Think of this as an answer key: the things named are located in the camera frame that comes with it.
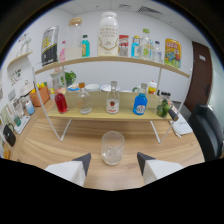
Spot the red liquid bottle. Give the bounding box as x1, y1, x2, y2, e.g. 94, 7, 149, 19
54, 87, 69, 115

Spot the yellow orange soda can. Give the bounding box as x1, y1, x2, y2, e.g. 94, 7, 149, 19
164, 37, 183, 69

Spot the clear bottle with green cap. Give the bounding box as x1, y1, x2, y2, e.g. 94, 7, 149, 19
140, 28, 153, 61

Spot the clear drinking glass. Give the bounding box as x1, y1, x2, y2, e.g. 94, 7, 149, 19
100, 130, 126, 166

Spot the white notebook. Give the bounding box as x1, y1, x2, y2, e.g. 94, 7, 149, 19
169, 113, 194, 136

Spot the glass jar of green limes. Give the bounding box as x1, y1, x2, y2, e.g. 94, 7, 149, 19
155, 94, 172, 118

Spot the black chair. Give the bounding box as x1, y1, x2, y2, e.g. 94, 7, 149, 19
188, 103, 224, 163

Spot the two-tier wooden shelf rack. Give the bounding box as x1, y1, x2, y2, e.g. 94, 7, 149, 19
32, 55, 193, 144

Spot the blue bottle with silver cap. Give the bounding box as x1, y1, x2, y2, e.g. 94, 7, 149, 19
132, 83, 149, 116

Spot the white tray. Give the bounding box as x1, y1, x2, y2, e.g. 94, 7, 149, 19
13, 114, 32, 135

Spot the clear bottle with orange cap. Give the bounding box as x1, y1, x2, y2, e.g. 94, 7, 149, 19
77, 82, 93, 115

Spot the black bag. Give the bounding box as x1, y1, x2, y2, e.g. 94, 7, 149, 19
2, 123, 17, 148

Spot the small white bottle blue label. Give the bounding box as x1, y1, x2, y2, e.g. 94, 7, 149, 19
25, 99, 36, 116

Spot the clear bottle with red label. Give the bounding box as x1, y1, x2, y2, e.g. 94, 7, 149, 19
105, 80, 121, 115

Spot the orange box of fruit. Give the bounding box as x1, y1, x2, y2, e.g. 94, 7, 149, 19
29, 84, 51, 108

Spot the white bottle with red cap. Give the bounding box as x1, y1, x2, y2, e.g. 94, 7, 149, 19
147, 80, 158, 95

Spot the bowl with blue plate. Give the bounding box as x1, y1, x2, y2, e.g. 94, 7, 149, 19
67, 83, 81, 93

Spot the white kitchen appliance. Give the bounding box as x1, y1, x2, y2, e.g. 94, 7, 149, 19
19, 79, 35, 98

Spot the green potted plant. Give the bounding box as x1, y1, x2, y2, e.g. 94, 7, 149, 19
61, 70, 78, 87

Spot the clear bottle with blue cap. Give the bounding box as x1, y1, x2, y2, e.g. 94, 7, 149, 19
152, 40, 163, 63

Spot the small pink bottle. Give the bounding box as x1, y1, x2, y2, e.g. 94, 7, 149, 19
59, 40, 67, 63

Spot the blue bottle with yellow cap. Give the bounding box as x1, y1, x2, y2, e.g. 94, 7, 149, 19
130, 35, 141, 59

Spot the teal bottle with green cap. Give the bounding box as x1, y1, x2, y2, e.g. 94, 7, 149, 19
81, 34, 91, 58

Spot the black and yellow tall can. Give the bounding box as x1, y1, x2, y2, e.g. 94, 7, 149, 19
41, 26, 60, 67

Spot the clear jar with cork lid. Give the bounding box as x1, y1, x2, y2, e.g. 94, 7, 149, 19
65, 17, 84, 62

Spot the white vase figurine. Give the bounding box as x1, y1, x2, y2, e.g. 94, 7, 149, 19
19, 33, 33, 54

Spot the large white milk bottle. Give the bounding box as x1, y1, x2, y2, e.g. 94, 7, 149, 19
97, 11, 120, 57

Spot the ceiling air vent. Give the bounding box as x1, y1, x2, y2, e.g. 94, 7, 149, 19
137, 5, 163, 15

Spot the black handled tool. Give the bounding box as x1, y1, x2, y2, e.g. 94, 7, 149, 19
167, 107, 180, 122

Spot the wooden wall shelf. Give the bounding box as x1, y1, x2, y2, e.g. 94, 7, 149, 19
7, 49, 34, 68

